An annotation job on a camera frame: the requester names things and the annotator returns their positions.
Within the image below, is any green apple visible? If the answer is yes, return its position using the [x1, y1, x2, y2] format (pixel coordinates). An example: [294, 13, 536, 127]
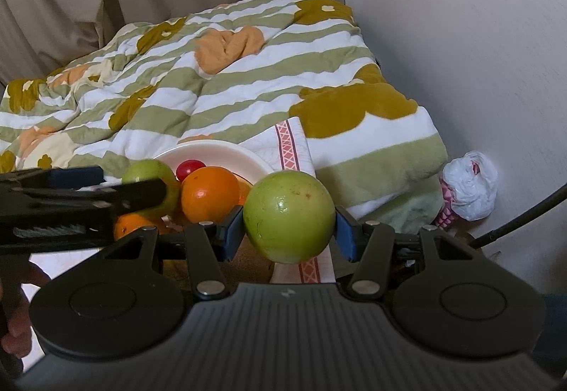
[243, 170, 335, 264]
[121, 159, 180, 219]

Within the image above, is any small red cherry tomato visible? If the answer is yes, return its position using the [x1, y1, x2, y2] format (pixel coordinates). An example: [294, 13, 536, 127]
[175, 159, 206, 183]

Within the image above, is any large orange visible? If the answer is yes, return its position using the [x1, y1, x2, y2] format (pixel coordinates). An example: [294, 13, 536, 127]
[180, 166, 240, 223]

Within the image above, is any small mandarin orange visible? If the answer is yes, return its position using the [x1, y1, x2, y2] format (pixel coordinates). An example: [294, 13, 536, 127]
[235, 175, 253, 206]

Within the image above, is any left hand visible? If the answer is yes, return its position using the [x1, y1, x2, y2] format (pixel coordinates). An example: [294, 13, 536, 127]
[1, 261, 51, 358]

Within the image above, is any duck pattern plate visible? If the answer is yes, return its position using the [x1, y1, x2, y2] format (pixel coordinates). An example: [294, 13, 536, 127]
[155, 139, 274, 185]

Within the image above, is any white plastic bag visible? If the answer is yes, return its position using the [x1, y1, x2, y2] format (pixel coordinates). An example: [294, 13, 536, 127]
[434, 151, 499, 230]

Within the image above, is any white pink patterned cloth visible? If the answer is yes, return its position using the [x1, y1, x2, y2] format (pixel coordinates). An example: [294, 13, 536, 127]
[26, 116, 337, 374]

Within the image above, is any striped floral blanket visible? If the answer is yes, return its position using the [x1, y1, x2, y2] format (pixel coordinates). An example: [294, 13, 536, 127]
[1, 0, 447, 221]

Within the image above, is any black cable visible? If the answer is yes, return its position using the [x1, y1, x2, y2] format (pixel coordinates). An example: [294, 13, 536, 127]
[468, 183, 567, 250]

